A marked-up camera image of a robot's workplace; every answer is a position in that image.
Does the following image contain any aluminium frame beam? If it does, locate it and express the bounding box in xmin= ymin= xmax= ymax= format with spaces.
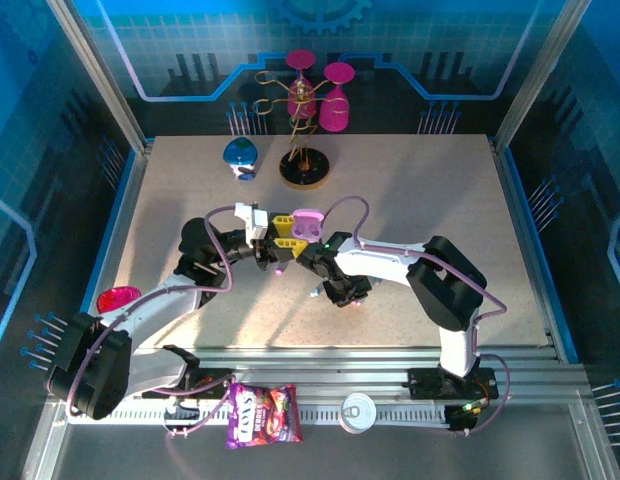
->
xmin=44 ymin=347 xmax=599 ymax=426

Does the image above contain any blue cup on stand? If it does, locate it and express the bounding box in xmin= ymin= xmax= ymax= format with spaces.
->
xmin=223 ymin=137 xmax=259 ymax=182

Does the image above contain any white slotted cable duct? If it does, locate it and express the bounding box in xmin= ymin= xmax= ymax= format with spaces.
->
xmin=112 ymin=405 xmax=454 ymax=427

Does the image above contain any purple candy bag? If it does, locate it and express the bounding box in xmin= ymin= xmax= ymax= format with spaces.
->
xmin=224 ymin=382 xmax=304 ymax=450

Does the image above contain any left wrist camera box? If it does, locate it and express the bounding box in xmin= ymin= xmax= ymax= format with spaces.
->
xmin=233 ymin=202 xmax=270 ymax=242

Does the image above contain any silver tin can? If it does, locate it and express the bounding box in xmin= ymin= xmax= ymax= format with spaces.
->
xmin=338 ymin=392 xmax=379 ymax=435

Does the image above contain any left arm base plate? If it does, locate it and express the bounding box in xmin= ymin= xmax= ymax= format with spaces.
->
xmin=139 ymin=367 xmax=234 ymax=401

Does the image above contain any gold wire glass rack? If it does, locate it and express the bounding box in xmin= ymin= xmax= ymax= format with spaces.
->
xmin=253 ymin=69 xmax=351 ymax=190

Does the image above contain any aluminium frame post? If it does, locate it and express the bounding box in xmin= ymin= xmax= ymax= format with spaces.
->
xmin=492 ymin=0 xmax=594 ymax=146
xmin=45 ymin=0 xmax=154 ymax=154

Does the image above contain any pink wine glass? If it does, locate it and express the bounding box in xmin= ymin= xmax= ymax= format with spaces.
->
xmin=318 ymin=62 xmax=355 ymax=134
xmin=284 ymin=49 xmax=319 ymax=120

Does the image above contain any purple earbud charging case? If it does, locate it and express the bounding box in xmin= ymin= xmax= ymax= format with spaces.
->
xmin=291 ymin=208 xmax=327 ymax=245

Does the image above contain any aluminium side rail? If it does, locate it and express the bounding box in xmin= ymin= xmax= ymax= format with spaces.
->
xmin=72 ymin=142 xmax=154 ymax=364
xmin=489 ymin=134 xmax=579 ymax=364

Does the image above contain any pink plastic cup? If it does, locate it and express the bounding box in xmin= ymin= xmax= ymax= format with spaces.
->
xmin=96 ymin=284 xmax=142 ymax=315

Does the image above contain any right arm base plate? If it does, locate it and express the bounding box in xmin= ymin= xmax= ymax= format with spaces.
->
xmin=407 ymin=367 xmax=500 ymax=401

